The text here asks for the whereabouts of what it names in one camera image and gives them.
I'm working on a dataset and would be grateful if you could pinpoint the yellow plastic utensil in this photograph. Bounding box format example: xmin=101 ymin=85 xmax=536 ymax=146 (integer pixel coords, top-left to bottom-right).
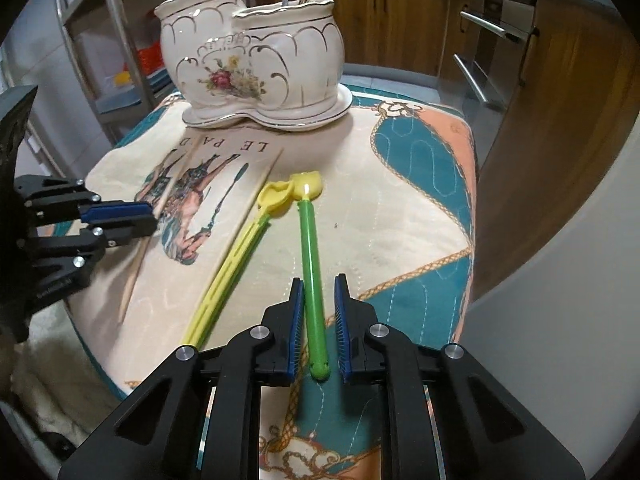
xmin=179 ymin=179 xmax=297 ymax=350

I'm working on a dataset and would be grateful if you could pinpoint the metal shelf rack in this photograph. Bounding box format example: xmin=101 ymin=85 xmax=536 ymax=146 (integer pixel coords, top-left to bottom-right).
xmin=50 ymin=0 xmax=163 ymax=128

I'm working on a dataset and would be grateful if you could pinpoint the white fleece cloth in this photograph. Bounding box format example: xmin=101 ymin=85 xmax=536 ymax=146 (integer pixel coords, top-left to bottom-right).
xmin=9 ymin=327 xmax=118 ymax=463

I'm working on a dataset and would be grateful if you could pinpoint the metal oven handle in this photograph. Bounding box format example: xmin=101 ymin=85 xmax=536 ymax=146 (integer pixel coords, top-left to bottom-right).
xmin=452 ymin=52 xmax=507 ymax=112
xmin=459 ymin=9 xmax=532 ymax=44

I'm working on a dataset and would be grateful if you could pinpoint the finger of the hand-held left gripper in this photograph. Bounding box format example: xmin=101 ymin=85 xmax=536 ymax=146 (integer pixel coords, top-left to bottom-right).
xmin=22 ymin=220 xmax=159 ymax=312
xmin=14 ymin=175 xmax=157 ymax=225

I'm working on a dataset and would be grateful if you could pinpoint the white floral ceramic utensil holder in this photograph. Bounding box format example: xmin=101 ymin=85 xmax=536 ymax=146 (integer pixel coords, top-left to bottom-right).
xmin=153 ymin=0 xmax=347 ymax=118

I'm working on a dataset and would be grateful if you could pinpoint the printed quilted tablecloth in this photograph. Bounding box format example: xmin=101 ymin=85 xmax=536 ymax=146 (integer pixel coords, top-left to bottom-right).
xmin=30 ymin=82 xmax=482 ymax=480

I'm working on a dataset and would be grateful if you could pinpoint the red plastic bag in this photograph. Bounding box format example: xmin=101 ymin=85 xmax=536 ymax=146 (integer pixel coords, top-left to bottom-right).
xmin=136 ymin=46 xmax=167 ymax=75

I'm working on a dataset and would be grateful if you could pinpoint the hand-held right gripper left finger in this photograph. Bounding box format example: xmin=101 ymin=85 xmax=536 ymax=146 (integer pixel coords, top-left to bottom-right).
xmin=57 ymin=277 xmax=306 ymax=480

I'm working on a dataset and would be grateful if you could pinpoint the white ceramic saucer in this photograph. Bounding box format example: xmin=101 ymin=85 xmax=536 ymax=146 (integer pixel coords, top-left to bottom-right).
xmin=181 ymin=85 xmax=353 ymax=132

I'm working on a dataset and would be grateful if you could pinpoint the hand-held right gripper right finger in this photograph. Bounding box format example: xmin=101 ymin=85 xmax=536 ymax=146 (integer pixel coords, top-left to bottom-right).
xmin=333 ymin=273 xmax=587 ymax=480

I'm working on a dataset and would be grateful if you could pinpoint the green plastic utensil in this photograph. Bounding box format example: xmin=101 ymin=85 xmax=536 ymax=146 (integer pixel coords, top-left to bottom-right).
xmin=291 ymin=171 xmax=332 ymax=382

